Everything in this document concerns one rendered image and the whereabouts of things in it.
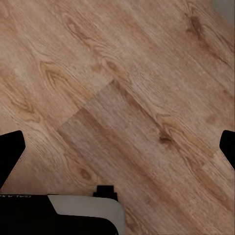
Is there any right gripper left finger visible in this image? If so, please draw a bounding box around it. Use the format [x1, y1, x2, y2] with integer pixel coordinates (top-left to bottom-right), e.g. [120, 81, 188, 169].
[0, 130, 25, 189]

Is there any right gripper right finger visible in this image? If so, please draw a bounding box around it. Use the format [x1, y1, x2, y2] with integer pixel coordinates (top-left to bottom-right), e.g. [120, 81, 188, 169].
[219, 130, 235, 170]

